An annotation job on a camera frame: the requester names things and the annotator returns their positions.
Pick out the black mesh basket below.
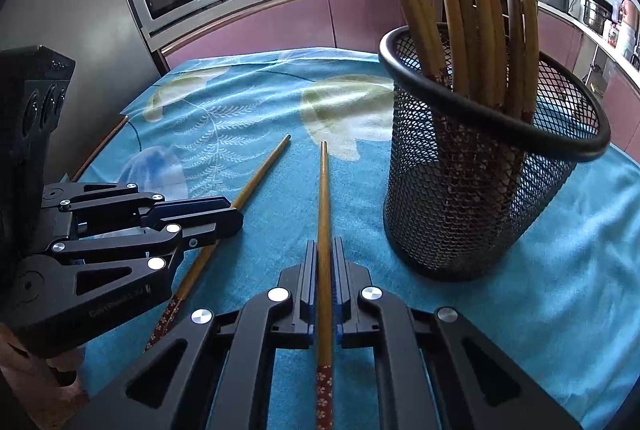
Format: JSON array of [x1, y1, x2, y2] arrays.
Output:
[[377, 24, 612, 282]]

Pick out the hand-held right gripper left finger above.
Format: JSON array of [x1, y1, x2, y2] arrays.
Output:
[[67, 240, 319, 430]]

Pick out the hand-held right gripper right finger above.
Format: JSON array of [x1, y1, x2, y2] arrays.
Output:
[[331, 237, 583, 430]]

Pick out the steel pot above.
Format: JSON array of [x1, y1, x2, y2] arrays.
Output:
[[582, 0, 608, 34]]

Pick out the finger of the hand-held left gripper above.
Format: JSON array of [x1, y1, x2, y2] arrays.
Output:
[[54, 209, 245, 297], [44, 183, 232, 227]]

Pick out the grey refrigerator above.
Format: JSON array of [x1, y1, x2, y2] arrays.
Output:
[[30, 0, 168, 171]]

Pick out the wooden table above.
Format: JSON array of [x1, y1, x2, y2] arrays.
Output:
[[72, 114, 130, 181]]

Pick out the person's left hand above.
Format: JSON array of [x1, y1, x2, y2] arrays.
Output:
[[0, 324, 89, 416]]

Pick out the pink kitchen appliance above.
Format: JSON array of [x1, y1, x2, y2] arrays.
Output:
[[617, 0, 640, 56]]

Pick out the light wooden chopstick floral end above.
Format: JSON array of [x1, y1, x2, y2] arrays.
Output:
[[316, 140, 335, 430], [144, 134, 292, 353]]

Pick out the purple base cabinets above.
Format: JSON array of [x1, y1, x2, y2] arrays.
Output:
[[162, 0, 441, 71], [537, 10, 640, 151]]

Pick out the bunch of wooden chopsticks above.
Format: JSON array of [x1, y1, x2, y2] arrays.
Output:
[[356, 0, 541, 211]]

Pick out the blue printed tablecloth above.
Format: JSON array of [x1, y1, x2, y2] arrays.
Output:
[[75, 46, 640, 430]]

